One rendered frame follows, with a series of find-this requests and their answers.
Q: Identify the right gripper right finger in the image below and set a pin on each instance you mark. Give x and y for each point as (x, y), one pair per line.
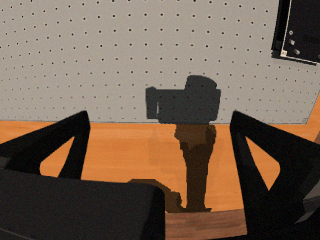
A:
(298, 180)

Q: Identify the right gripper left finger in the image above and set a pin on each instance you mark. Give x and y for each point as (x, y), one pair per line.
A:
(25, 153)

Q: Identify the white perforated base plate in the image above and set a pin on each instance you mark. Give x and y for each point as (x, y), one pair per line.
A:
(149, 62)

